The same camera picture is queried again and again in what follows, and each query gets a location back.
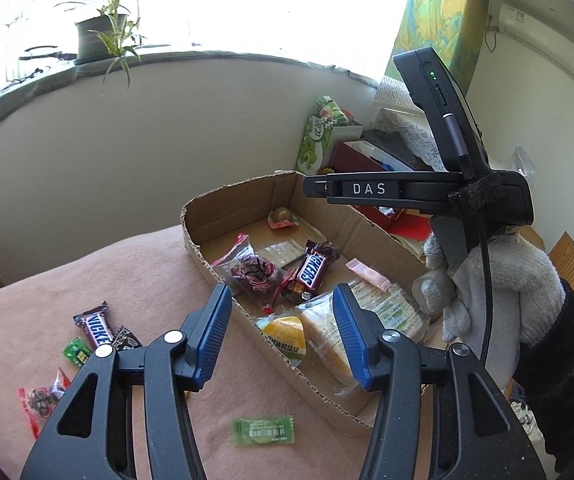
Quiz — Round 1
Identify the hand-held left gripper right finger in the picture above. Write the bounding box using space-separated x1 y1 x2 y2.
331 283 548 480

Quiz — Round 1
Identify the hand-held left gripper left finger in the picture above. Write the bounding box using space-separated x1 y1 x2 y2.
20 284 233 480

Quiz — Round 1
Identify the clear bread packet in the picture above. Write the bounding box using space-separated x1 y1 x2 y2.
297 280 430 396

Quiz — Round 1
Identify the pink candy packet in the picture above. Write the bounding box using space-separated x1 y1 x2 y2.
345 258 388 291

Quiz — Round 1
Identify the yellow snack packet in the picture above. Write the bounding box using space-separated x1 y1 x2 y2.
256 310 310 367

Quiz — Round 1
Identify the brown chocolate bar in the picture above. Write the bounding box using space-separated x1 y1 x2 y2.
279 240 340 303
73 301 118 351

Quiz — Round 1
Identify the red plum packet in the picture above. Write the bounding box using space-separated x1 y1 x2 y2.
18 367 73 441
210 233 288 296

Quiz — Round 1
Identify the round candy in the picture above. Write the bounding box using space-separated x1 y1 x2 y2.
267 207 300 228

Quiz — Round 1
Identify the person's right forearm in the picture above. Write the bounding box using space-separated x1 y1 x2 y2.
512 280 574 480

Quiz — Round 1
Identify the person's right hand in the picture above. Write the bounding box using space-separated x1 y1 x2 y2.
411 232 566 346

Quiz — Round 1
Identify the red book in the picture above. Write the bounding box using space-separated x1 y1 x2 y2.
387 210 434 242

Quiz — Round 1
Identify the white lace cloth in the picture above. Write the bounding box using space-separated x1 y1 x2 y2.
372 107 448 171

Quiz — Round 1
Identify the black snack packet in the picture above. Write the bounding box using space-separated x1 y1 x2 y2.
112 326 144 351

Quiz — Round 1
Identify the pink table blanket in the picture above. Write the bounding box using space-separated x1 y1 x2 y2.
0 222 383 480

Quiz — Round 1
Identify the green candy packet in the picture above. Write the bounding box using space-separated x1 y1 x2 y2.
232 414 297 447

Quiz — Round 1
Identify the green tissue box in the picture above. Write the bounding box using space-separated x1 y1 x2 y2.
294 96 355 173

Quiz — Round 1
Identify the small green snack packet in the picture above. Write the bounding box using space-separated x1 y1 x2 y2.
63 337 93 368

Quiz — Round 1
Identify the white air conditioner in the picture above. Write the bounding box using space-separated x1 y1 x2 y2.
497 2 574 83

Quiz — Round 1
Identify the potted spider plant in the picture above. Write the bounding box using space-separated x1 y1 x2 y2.
54 0 158 93

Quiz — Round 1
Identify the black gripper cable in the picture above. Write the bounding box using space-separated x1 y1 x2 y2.
442 112 492 366

